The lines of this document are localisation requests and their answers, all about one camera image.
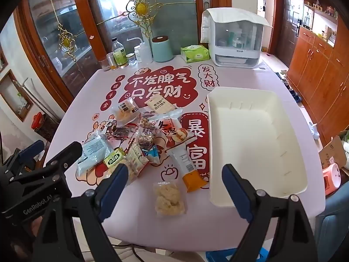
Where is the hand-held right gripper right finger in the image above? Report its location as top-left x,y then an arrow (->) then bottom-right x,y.
221,164 -> 320,262

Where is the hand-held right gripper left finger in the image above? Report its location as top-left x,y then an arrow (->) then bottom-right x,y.
31,164 -> 129,262

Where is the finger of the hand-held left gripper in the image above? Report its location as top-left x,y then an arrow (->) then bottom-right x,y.
4,140 -> 45,179
44,141 -> 83,186

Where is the light blue snack packet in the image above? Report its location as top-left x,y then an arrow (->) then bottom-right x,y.
76,135 -> 113,178

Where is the green yellow snack packet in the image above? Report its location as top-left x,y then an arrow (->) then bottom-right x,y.
103,147 -> 126,170

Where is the beige cracker packet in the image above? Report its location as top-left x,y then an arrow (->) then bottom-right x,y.
120,142 -> 150,182

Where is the small blue snack packet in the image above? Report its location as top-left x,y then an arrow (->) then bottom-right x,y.
147,145 -> 167,164

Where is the dark red snack packet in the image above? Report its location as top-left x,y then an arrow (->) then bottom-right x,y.
105,121 -> 139,141

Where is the clear walnut date packet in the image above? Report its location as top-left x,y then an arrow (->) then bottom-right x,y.
136,131 -> 157,150
138,112 -> 156,131

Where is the clear packet of pale crisps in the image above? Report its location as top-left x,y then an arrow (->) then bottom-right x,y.
153,181 -> 188,217

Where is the long orange white snack packet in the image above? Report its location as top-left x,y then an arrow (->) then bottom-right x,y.
166,142 -> 209,193

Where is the white plastic bin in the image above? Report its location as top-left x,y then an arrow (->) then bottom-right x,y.
206,87 -> 308,207

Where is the bread packet with black label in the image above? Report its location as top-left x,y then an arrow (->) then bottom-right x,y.
113,100 -> 139,124

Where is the white red jujube snack packet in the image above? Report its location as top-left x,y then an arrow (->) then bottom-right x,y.
149,109 -> 191,150

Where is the cream biscuit packet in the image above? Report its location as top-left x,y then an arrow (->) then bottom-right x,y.
144,95 -> 175,115

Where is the pink printed table mat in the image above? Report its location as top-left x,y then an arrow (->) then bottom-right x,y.
43,53 -> 326,253

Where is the blue plastic stool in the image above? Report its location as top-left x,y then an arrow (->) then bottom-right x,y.
206,247 -> 270,262

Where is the pink plastic stool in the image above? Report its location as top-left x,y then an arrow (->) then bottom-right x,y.
322,163 -> 342,195

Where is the white plastic toy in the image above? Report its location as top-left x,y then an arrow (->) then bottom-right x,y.
309,121 -> 321,140

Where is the metal tin can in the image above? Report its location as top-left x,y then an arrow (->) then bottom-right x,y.
106,52 -> 118,70

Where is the blue upholstered chair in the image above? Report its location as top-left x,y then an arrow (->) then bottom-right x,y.
313,188 -> 349,262

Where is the cardboard box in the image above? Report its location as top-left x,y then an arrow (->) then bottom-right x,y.
318,136 -> 348,170

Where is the clear bottle with green label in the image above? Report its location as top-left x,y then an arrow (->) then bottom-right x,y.
111,38 -> 129,69

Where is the row of shoes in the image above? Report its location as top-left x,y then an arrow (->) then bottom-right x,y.
275,71 -> 302,103

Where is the white squeeze bottle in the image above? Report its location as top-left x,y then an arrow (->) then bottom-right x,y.
127,38 -> 152,64

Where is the white countertop dish cabinet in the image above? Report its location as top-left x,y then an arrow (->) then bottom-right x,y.
201,8 -> 273,67

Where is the teal canister with brown lid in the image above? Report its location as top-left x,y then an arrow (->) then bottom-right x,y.
151,36 -> 173,63

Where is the green tissue pack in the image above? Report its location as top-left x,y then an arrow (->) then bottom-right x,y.
180,45 -> 210,63

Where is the wooden framed glass door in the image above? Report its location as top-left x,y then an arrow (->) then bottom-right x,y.
15,0 -> 232,110

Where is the dark brown door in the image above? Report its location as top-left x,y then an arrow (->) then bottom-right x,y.
274,0 -> 303,67

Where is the row of shelf ornaments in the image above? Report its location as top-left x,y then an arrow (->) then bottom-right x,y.
304,0 -> 339,44

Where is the black cable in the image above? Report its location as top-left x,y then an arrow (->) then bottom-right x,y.
109,244 -> 148,262

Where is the wooden wall cabinet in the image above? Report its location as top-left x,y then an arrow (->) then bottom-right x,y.
287,0 -> 349,153

